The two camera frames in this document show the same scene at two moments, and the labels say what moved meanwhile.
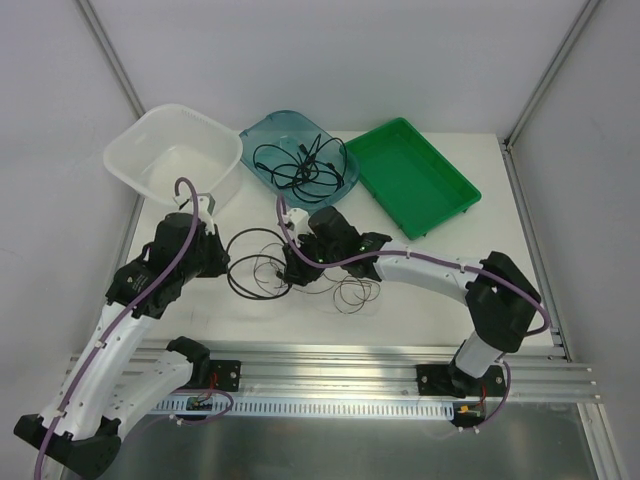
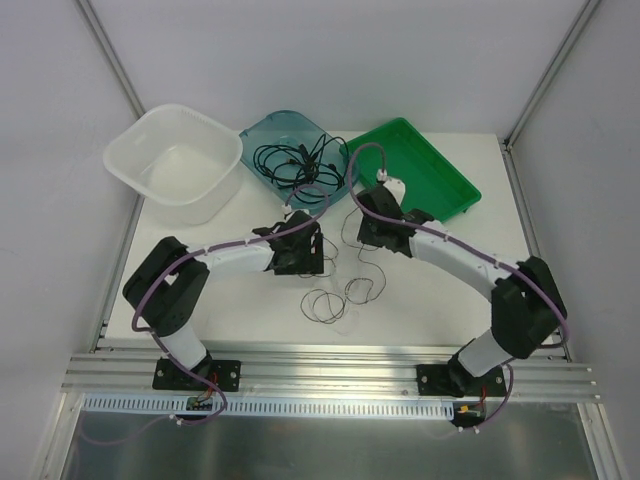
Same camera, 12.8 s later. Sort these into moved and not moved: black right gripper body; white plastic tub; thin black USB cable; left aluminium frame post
Moved: black right gripper body
Not moved: left aluminium frame post; white plastic tub; thin black USB cable
